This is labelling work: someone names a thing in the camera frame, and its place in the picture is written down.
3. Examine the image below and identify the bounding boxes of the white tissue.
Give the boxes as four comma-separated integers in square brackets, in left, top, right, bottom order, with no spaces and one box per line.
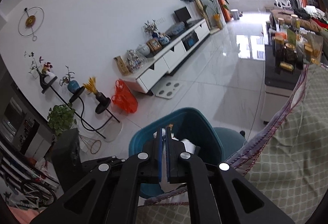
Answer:
[159,133,200,192]

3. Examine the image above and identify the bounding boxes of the teal plastic trash bin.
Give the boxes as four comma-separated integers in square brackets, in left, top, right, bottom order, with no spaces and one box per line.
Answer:
[129,107,246,201]

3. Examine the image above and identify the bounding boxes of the white bathroom scale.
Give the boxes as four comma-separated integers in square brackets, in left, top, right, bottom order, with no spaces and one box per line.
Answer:
[155,80,183,100]

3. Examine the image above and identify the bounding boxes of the orange plastic bag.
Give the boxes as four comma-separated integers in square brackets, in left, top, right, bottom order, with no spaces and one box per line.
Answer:
[111,79,138,114]

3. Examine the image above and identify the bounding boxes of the white black tv cabinet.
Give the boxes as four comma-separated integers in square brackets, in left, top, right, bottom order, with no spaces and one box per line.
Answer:
[123,19,210,94]

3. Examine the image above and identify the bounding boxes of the black plant stand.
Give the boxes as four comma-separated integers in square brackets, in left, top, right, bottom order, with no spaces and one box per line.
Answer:
[38,70,124,143]

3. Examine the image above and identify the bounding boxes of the small black monitor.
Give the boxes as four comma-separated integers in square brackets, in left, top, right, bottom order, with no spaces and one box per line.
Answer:
[174,7,191,27]

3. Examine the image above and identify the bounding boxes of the patterned tablecloth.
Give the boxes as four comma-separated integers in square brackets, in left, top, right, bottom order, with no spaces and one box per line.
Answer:
[136,64,327,223]

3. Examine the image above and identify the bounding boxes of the tall green potted plant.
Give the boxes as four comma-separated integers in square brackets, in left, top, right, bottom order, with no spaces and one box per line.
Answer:
[206,0,223,30]

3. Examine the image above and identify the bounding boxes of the cluttered coffee table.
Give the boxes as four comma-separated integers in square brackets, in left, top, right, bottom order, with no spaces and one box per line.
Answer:
[261,14,327,124]

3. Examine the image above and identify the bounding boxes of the round wall clock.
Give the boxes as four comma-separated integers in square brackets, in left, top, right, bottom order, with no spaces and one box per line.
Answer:
[17,6,44,42]

